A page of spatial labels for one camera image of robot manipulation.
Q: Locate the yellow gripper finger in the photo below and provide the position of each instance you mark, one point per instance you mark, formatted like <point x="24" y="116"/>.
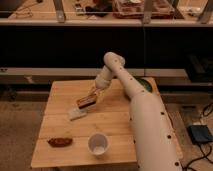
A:
<point x="93" y="91"/>

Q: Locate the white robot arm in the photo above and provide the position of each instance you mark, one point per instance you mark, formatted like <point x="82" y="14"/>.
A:
<point x="153" y="139"/>

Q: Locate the white sponge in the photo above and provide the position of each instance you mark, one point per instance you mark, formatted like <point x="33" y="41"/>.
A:
<point x="76" y="113"/>

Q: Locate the white paper cup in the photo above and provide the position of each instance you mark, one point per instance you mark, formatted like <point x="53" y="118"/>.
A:
<point x="98" y="144"/>

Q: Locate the brown sausage-shaped object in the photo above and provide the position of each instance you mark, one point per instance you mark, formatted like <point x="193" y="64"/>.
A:
<point x="59" y="142"/>

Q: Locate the black power adapter box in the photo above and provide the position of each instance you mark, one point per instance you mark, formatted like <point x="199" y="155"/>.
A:
<point x="200" y="134"/>

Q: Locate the wooden table top frame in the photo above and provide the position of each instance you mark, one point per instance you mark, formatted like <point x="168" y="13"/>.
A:
<point x="110" y="116"/>

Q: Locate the metal shelf rail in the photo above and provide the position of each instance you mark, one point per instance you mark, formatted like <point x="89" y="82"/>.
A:
<point x="48" y="75"/>

